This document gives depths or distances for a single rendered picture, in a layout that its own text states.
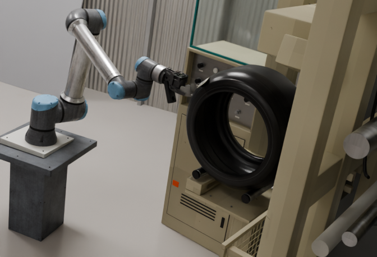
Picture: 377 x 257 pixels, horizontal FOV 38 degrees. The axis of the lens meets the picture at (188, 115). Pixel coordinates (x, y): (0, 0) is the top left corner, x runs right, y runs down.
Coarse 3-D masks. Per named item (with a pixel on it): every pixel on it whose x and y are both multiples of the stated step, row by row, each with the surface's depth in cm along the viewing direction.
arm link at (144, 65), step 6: (138, 60) 274; (144, 60) 273; (150, 60) 273; (138, 66) 274; (144, 66) 272; (150, 66) 270; (156, 66) 269; (138, 72) 275; (144, 72) 272; (150, 72) 270; (144, 78) 274; (150, 78) 272
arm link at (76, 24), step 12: (72, 12) 294; (84, 12) 297; (72, 24) 289; (84, 24) 292; (84, 36) 285; (84, 48) 284; (96, 48) 281; (96, 60) 278; (108, 60) 278; (108, 72) 272; (108, 84) 272; (120, 84) 267; (132, 84) 272; (120, 96) 267; (132, 96) 273
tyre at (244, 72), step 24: (240, 72) 235; (264, 72) 239; (192, 96) 252; (216, 96) 270; (264, 96) 227; (288, 96) 233; (192, 120) 251; (216, 120) 275; (264, 120) 228; (288, 120) 227; (192, 144) 254; (216, 144) 273; (216, 168) 249; (240, 168) 268; (264, 168) 233
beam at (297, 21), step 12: (264, 12) 190; (276, 12) 188; (288, 12) 191; (300, 12) 195; (312, 12) 199; (264, 24) 190; (276, 24) 187; (288, 24) 185; (300, 24) 182; (264, 36) 191; (276, 36) 188; (300, 36) 183; (264, 48) 192; (276, 48) 190
